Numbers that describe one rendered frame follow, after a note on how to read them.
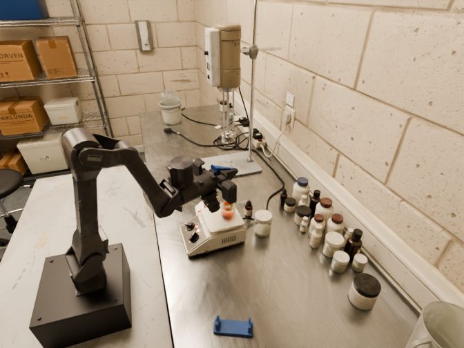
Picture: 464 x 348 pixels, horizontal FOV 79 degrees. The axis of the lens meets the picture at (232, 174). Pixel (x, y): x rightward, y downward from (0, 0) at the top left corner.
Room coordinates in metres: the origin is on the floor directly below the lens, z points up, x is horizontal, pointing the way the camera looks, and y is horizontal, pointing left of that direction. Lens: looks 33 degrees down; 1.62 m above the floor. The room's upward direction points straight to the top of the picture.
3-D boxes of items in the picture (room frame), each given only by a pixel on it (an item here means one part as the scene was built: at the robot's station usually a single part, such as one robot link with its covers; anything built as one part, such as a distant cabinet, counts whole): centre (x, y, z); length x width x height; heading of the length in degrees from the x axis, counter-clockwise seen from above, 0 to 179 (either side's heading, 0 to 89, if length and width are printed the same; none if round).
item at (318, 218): (0.70, -0.29, 0.94); 0.05 x 0.05 x 0.09
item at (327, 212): (0.76, -0.33, 0.95); 0.06 x 0.06 x 0.11
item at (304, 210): (0.77, -0.26, 0.93); 0.05 x 0.05 x 0.06
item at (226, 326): (0.38, 0.00, 0.92); 0.10 x 0.03 x 0.04; 85
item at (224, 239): (0.70, 0.06, 0.94); 0.22 x 0.13 x 0.08; 110
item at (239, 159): (1.16, 0.03, 0.91); 0.30 x 0.20 x 0.01; 108
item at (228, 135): (1.16, 0.02, 1.17); 0.07 x 0.07 x 0.25
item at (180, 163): (0.59, 0.15, 1.20); 0.11 x 0.08 x 0.12; 129
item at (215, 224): (0.71, 0.03, 0.98); 0.12 x 0.12 x 0.01; 20
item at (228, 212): (0.71, 0.01, 1.02); 0.06 x 0.05 x 0.08; 92
